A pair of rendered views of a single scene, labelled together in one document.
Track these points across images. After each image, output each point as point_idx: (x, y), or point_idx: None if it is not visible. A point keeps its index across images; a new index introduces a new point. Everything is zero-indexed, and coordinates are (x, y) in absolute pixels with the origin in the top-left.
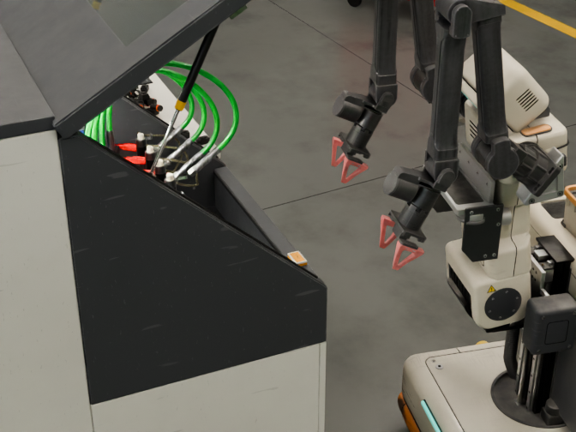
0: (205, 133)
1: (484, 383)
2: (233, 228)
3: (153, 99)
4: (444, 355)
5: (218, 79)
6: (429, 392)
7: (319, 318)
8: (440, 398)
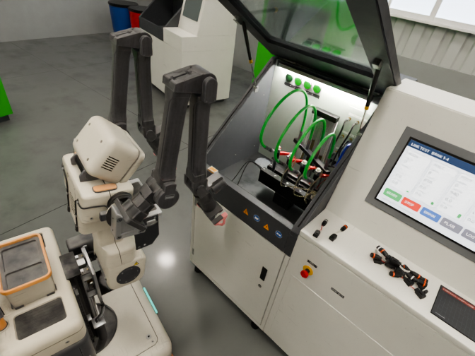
0: (324, 247)
1: (120, 330)
2: (227, 117)
3: (392, 272)
4: (145, 350)
5: (271, 111)
6: (153, 314)
7: None
8: (146, 309)
